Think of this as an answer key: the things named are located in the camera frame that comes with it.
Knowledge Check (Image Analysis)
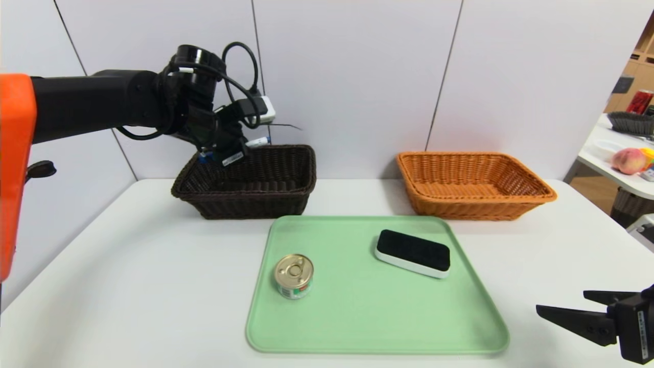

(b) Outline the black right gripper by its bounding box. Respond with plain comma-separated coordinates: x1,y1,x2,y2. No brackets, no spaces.
535,284,654,365

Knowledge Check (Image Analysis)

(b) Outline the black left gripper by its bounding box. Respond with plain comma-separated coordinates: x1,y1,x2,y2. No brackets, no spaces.
212,125,249,167

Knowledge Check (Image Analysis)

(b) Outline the white blue whiteboard marker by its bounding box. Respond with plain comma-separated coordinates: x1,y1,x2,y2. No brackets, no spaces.
198,136,271,164

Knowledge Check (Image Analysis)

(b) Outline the small gold-lid food can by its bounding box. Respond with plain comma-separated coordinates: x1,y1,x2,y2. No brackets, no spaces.
274,254,314,300

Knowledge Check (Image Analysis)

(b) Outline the black white whiteboard eraser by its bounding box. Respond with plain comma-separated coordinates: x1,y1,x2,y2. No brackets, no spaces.
375,229,451,279

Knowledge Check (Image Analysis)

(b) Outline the dark brown wicker basket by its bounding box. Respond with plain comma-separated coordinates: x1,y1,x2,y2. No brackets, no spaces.
171,145,317,220

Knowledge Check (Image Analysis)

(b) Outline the orange wicker basket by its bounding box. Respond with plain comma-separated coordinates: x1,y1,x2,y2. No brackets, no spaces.
396,151,557,221

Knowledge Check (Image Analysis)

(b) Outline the small dark grey basket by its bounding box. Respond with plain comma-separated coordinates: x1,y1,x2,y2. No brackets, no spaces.
607,111,654,136

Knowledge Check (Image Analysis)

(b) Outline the grey perforated bin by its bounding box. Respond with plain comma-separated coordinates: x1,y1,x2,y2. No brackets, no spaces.
611,187,654,228

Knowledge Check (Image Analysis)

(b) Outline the white side table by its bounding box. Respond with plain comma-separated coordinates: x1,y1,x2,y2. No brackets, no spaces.
577,113,654,200

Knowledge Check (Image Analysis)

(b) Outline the pink peach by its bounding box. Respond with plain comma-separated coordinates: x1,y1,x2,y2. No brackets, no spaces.
612,148,648,175

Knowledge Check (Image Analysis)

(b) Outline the white bowl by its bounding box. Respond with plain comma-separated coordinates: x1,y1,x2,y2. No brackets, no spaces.
588,139,621,162

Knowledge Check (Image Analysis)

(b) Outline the light green plastic tray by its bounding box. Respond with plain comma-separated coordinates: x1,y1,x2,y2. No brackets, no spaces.
246,215,510,355

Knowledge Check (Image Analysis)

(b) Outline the red drink can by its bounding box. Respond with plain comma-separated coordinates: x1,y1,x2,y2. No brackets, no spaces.
626,89,654,116

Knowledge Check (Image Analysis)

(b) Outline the wooden shelf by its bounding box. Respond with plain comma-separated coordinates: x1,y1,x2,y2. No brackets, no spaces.
603,10,654,113

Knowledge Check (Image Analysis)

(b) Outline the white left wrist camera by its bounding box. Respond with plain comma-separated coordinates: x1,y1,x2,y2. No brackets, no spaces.
255,96,277,124

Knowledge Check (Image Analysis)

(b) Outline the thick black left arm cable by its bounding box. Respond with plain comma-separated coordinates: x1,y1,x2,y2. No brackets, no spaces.
26,160,57,180

